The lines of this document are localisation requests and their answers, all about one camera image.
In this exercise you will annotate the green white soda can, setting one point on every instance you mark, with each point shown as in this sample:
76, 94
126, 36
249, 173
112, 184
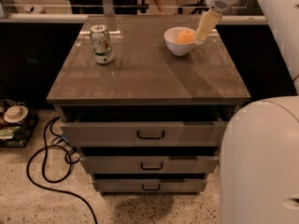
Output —
100, 38

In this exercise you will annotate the beige hat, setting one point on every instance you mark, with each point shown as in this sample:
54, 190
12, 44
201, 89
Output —
16, 114

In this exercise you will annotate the white ceramic bowl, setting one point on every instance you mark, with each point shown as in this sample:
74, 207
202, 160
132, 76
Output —
170, 38

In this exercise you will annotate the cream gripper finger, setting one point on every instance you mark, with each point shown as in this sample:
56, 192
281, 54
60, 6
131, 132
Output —
208, 21

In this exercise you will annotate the orange fruit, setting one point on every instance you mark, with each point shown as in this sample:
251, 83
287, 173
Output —
185, 37

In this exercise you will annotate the bottom grey drawer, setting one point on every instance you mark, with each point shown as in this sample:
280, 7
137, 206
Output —
182, 185

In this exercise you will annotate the grey drawer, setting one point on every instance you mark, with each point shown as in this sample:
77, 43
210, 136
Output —
182, 185
150, 164
144, 134

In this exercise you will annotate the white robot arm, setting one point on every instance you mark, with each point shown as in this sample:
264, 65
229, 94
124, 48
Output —
259, 163

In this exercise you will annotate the middle grey drawer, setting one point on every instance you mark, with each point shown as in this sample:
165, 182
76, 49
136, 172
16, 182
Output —
150, 164

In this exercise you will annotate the grey drawer cabinet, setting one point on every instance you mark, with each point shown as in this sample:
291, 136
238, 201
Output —
146, 82

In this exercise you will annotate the top grey drawer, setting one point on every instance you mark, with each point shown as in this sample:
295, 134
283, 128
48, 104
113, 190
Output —
144, 134

